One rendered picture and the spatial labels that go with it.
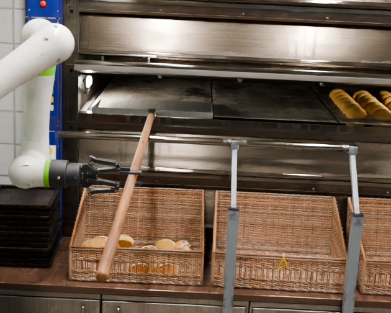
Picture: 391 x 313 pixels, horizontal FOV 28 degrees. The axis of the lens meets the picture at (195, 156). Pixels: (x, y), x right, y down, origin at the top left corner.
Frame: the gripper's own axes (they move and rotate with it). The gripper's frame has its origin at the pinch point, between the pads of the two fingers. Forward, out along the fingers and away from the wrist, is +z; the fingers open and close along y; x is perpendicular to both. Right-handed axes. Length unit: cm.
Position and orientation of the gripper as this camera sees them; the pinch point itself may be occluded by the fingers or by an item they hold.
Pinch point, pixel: (130, 177)
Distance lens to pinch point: 255.8
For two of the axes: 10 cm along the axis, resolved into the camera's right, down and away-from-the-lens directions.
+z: 10.0, 0.5, -0.1
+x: -0.2, 2.5, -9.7
